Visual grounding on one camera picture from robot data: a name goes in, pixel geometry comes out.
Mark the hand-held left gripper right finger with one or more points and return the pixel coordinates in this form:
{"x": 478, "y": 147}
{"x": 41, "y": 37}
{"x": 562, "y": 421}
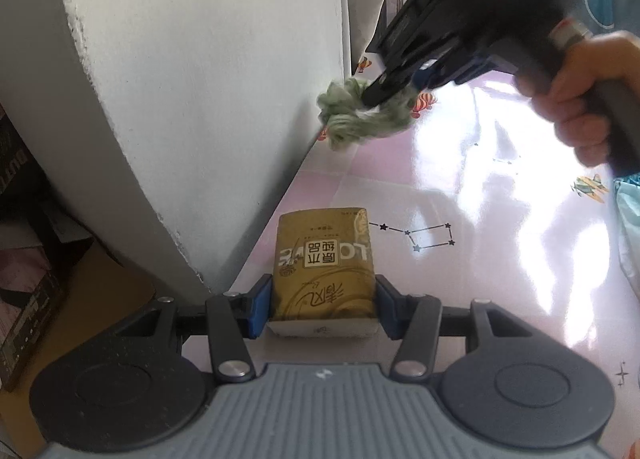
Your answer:
{"x": 385, "y": 306}

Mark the dark printed carton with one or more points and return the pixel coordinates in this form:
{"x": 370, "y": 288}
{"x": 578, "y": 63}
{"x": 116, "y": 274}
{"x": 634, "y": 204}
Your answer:
{"x": 22, "y": 299}

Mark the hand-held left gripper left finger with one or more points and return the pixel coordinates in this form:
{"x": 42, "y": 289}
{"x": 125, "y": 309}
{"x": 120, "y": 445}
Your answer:
{"x": 260, "y": 306}

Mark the gold tissue packet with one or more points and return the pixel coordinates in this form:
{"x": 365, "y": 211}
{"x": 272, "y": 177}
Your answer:
{"x": 325, "y": 264}

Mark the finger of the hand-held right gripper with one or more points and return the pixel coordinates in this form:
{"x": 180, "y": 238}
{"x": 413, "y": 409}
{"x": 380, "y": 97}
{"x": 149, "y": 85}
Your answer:
{"x": 390, "y": 86}
{"x": 460, "y": 71}

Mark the person's right hand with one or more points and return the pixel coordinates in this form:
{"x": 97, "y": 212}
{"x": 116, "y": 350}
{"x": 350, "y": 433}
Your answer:
{"x": 585, "y": 74}

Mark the pale plastic bag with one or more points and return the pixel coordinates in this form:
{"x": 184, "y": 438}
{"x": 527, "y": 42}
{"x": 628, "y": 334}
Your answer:
{"x": 631, "y": 234}

